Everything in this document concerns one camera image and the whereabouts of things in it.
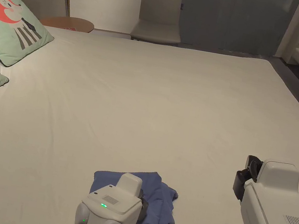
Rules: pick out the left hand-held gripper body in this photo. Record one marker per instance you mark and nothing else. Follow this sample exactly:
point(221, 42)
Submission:
point(110, 211)

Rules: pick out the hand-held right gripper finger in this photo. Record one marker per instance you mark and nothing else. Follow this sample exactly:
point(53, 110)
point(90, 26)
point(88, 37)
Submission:
point(253, 165)

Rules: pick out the dark blue shirt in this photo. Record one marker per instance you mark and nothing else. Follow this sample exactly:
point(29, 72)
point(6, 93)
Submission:
point(161, 203)

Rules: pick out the bed with beige sheet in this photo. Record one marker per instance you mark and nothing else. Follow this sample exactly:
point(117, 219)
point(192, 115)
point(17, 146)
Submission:
point(151, 103)

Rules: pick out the green cushion with fox print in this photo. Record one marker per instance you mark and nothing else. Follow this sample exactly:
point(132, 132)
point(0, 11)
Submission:
point(9, 22)

